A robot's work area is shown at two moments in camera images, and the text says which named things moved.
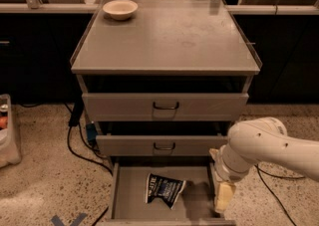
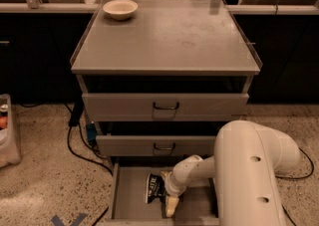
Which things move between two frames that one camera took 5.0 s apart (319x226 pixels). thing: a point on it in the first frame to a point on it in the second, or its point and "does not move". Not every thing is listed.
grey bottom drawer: (195, 205) does not move
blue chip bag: (166, 189) does not move
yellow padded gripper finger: (213, 153) to (165, 174)
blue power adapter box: (92, 132) does not move
